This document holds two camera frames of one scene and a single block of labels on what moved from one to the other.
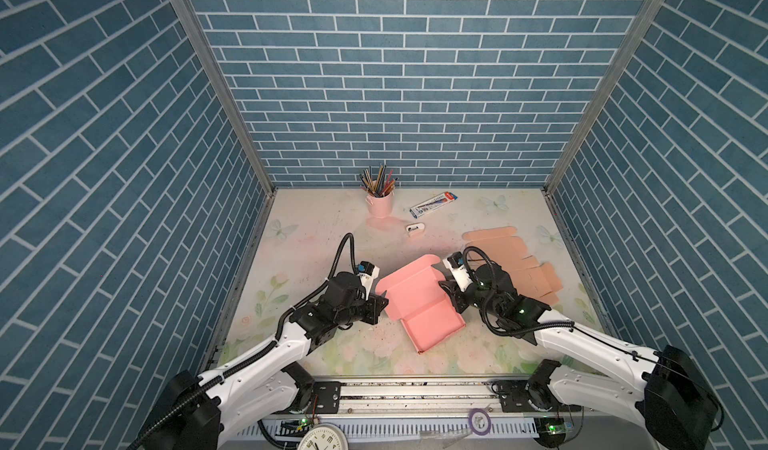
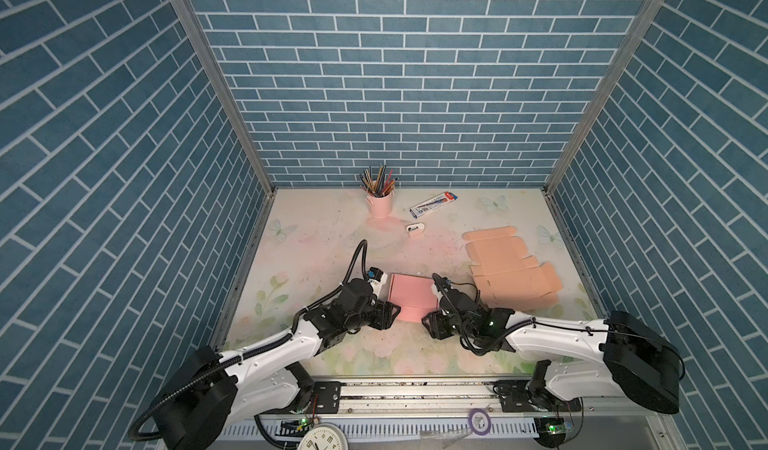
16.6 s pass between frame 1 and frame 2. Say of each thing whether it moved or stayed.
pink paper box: moved
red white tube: stayed
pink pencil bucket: stayed
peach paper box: stayed
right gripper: moved
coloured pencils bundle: stayed
